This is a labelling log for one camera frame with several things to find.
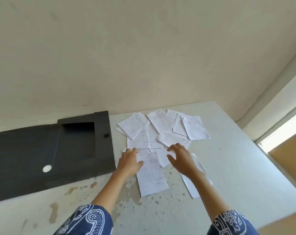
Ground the person's right forearm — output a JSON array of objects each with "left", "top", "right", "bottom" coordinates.
[{"left": 180, "top": 170, "right": 261, "bottom": 235}]

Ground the person's right hand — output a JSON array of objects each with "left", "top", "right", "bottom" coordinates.
[{"left": 166, "top": 143, "right": 201, "bottom": 180}]

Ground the person's left hand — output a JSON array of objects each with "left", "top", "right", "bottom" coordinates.
[{"left": 115, "top": 148, "right": 144, "bottom": 179}]

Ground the person's left forearm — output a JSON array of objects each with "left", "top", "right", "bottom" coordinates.
[{"left": 52, "top": 168, "right": 138, "bottom": 235}]

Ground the black folder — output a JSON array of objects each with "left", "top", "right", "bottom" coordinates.
[{"left": 0, "top": 111, "right": 117, "bottom": 203}]

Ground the pile of white papers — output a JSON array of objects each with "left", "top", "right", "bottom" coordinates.
[{"left": 116, "top": 109, "right": 213, "bottom": 199}]

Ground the brown wooden door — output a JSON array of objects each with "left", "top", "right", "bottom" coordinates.
[{"left": 268, "top": 131, "right": 296, "bottom": 194}]

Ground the white door frame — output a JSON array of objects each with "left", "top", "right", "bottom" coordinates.
[{"left": 243, "top": 67, "right": 296, "bottom": 146}]

